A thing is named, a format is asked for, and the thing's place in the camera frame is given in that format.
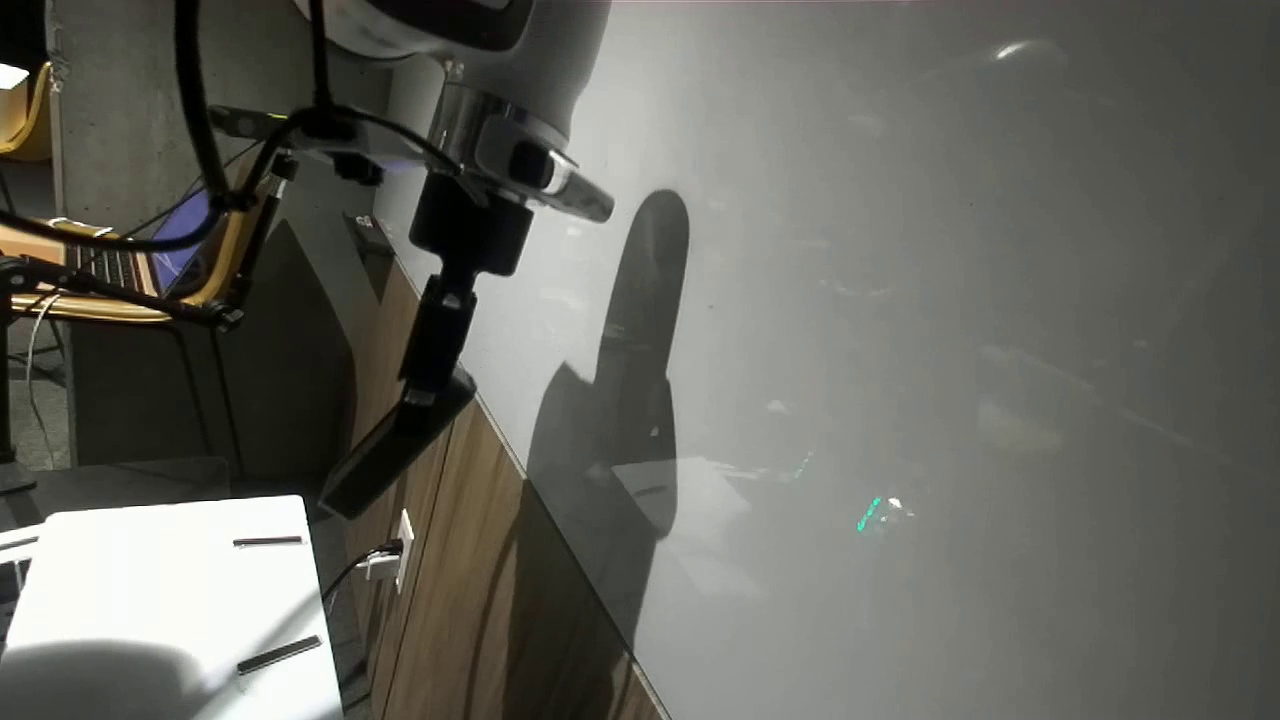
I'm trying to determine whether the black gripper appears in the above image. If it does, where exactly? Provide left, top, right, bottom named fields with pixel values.
left=397, top=167, right=537, bottom=402

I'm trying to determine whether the yellow wooden chair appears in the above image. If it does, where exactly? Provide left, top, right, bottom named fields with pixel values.
left=0, top=155, right=291, bottom=331
left=0, top=56, right=59, bottom=167

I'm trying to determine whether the open laptop blue screen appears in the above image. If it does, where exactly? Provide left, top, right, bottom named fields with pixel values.
left=56, top=181, right=234, bottom=300

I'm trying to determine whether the white wall socket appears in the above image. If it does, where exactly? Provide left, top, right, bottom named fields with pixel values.
left=388, top=509, right=421, bottom=593

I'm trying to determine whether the plug with black cable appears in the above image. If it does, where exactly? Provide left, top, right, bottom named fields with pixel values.
left=315, top=542, right=403, bottom=609

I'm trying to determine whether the wooden wall panel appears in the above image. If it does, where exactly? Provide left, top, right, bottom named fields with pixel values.
left=336, top=263, right=674, bottom=720

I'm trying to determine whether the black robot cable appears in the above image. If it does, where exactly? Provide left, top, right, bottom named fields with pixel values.
left=0, top=0, right=445, bottom=255

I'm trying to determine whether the white hanging cable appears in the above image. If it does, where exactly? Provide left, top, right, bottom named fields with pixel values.
left=22, top=289, right=68, bottom=462

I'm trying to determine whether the large white wall whiteboard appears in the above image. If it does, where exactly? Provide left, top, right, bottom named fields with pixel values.
left=372, top=0, right=1280, bottom=720

